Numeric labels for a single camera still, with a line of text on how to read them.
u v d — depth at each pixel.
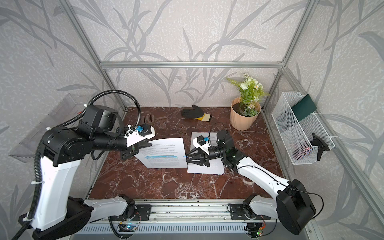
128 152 0.46
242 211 0.74
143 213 0.74
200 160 0.63
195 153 0.68
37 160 0.33
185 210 0.77
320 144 0.57
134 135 0.43
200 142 0.59
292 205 0.40
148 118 1.12
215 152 0.63
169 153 0.63
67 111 0.74
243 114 0.98
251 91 0.89
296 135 0.81
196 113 1.17
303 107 0.71
